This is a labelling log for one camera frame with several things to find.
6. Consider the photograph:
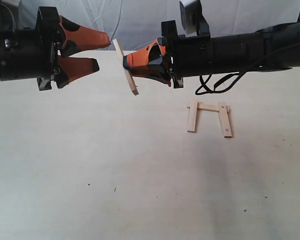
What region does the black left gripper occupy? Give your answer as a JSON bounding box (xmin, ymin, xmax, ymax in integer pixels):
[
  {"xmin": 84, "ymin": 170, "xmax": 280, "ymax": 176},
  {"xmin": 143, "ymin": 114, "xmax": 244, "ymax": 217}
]
[{"xmin": 0, "ymin": 6, "xmax": 110, "ymax": 91}]

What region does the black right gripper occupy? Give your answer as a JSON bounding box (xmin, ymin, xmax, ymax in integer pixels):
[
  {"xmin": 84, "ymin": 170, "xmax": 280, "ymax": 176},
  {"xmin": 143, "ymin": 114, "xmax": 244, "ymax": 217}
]
[{"xmin": 129, "ymin": 20, "xmax": 300, "ymax": 88}]

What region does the plain wooden stick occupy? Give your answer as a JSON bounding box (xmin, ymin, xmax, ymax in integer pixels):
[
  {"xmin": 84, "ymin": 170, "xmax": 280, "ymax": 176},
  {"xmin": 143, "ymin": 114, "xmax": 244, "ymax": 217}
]
[{"xmin": 187, "ymin": 102, "xmax": 231, "ymax": 113}]

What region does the wooden stick with two holes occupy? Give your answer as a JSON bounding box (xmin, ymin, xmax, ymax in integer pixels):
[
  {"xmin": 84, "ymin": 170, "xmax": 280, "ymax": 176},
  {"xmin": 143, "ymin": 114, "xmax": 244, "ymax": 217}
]
[{"xmin": 218, "ymin": 102, "xmax": 233, "ymax": 138}]

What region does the white wrinkled backdrop cloth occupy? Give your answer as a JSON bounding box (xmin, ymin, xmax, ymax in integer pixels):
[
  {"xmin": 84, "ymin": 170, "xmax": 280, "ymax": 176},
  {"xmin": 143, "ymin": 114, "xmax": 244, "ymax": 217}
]
[{"xmin": 10, "ymin": 0, "xmax": 300, "ymax": 50}]

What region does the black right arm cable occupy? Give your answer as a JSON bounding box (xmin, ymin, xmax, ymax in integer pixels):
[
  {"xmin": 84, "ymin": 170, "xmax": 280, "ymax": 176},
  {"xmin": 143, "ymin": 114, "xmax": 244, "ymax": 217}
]
[{"xmin": 195, "ymin": 41, "xmax": 300, "ymax": 96}]

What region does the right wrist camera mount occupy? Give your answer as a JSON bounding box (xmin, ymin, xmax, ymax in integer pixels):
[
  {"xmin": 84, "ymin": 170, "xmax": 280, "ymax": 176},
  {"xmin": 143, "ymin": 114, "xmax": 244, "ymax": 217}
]
[{"xmin": 179, "ymin": 0, "xmax": 210, "ymax": 37}]

